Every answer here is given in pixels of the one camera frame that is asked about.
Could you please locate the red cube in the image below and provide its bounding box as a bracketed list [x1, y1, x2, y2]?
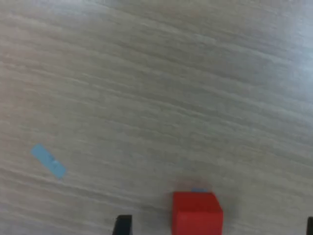
[171, 191, 224, 235]

